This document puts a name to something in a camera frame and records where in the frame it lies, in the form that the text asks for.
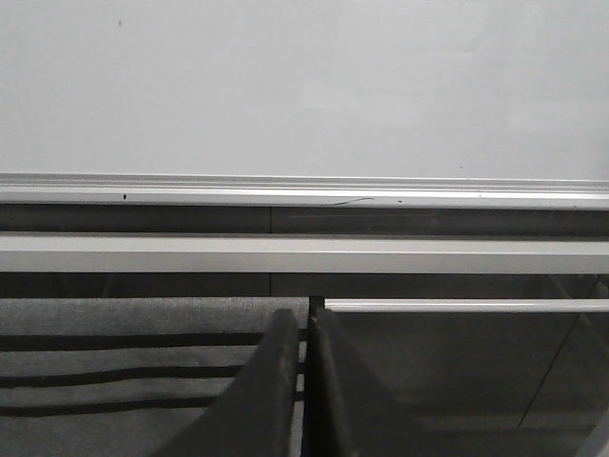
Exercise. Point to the white whiteboard with aluminium frame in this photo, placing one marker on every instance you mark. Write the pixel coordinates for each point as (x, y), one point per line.
(445, 104)

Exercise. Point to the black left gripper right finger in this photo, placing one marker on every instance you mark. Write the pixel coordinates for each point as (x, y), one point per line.
(348, 410)

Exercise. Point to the white horizontal rod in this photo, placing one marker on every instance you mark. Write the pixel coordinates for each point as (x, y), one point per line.
(467, 305)

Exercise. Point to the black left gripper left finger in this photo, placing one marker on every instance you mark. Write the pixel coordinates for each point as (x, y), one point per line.
(254, 415)

